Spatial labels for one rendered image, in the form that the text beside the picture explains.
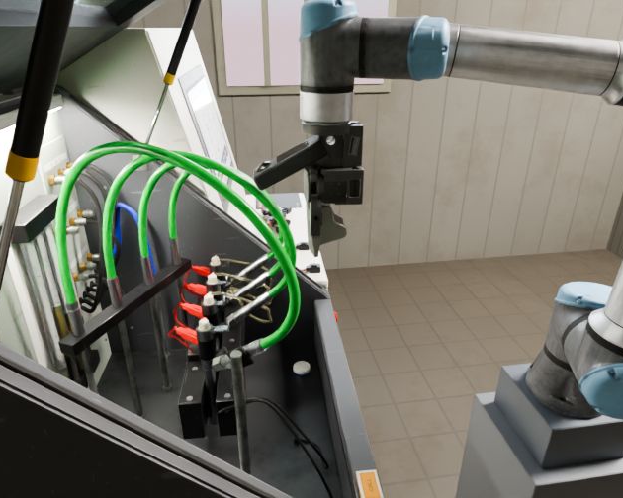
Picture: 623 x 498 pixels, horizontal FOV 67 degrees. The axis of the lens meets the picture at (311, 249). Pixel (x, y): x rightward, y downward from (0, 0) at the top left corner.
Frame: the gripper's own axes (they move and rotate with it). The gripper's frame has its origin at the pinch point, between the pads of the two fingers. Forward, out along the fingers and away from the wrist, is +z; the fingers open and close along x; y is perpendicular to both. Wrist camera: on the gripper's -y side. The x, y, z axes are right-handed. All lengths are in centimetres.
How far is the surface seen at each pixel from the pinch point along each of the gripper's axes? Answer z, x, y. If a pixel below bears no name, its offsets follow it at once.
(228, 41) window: -25, 221, -23
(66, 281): 2.9, -1.5, -37.7
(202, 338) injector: 14.4, -2.2, -18.4
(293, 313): 1.2, -16.7, -4.2
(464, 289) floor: 123, 188, 121
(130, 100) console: -19, 34, -33
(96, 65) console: -25, 34, -39
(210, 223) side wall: 7.0, 30.2, -19.2
